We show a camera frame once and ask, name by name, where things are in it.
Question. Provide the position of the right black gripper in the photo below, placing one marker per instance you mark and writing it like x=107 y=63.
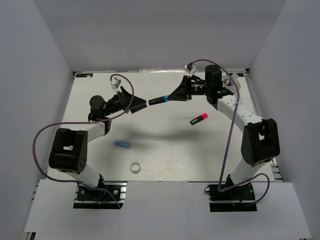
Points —
x=184 y=91

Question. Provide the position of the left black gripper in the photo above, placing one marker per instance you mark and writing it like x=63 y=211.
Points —
x=124 y=98

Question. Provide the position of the black highlighter blue cap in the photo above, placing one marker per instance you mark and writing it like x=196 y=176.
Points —
x=158 y=100

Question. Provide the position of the black highlighter pink cap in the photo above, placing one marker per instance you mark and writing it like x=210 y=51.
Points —
x=199 y=119

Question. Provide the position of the blue correction tape dispenser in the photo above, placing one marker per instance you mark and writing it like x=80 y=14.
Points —
x=123 y=144

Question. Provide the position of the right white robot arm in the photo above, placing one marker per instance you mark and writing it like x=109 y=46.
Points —
x=260 y=138

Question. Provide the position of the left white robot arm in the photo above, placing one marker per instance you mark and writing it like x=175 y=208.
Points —
x=74 y=163

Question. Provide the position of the white round divided container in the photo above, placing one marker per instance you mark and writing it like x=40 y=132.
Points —
x=231 y=82

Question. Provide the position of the white tape roll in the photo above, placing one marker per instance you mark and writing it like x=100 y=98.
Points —
x=135 y=167

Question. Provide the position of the pink white correction tape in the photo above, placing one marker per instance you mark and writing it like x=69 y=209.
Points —
x=70 y=148

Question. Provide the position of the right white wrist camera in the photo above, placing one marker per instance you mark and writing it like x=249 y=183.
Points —
x=190 y=69

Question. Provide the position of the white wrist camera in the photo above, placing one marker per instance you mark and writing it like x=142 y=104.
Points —
x=115 y=82
x=190 y=69

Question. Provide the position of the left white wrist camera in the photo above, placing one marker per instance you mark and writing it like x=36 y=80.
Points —
x=115 y=82

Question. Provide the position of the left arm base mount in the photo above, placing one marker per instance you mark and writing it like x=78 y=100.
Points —
x=86 y=198

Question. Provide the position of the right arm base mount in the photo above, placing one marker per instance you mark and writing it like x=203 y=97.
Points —
x=239 y=199

